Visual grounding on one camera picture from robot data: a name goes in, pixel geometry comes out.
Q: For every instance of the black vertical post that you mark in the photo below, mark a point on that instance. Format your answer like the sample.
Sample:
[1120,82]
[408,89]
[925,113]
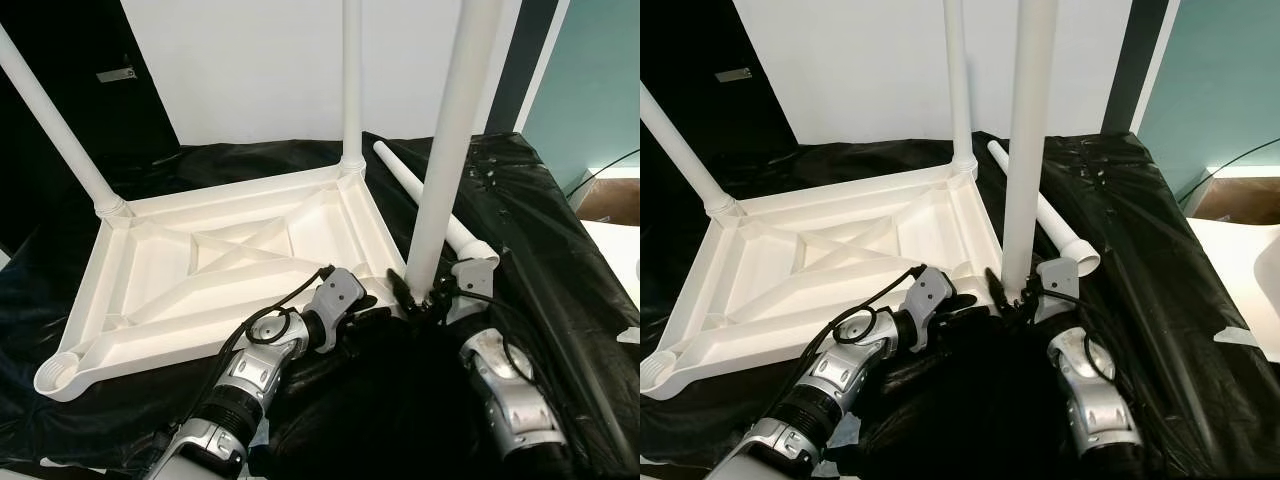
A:
[522,60]
[1135,60]

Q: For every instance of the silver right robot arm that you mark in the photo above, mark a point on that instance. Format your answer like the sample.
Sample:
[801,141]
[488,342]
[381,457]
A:
[1095,390]
[510,390]

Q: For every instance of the brown cardboard box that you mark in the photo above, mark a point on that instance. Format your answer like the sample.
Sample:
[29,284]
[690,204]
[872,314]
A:
[1240,200]
[612,200]

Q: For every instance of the white tape strip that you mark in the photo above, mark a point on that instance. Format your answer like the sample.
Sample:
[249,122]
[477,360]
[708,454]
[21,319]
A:
[1240,337]
[630,335]

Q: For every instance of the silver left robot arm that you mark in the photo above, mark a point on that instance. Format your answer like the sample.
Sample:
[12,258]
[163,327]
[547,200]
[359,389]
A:
[245,380]
[830,380]

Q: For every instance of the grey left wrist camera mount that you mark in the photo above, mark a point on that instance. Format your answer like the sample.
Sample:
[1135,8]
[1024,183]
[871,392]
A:
[928,298]
[335,300]

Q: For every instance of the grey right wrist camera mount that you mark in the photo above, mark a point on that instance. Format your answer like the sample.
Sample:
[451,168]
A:
[1057,283]
[470,285]

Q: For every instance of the white side table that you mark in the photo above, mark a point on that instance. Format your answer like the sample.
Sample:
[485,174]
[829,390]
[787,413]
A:
[1230,275]
[615,255]

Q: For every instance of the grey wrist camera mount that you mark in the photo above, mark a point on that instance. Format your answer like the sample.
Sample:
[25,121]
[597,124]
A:
[1057,283]
[335,300]
[928,298]
[470,285]

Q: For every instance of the black plastic sheet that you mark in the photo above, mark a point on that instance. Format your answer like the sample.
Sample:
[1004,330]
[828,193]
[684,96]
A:
[1180,380]
[570,380]

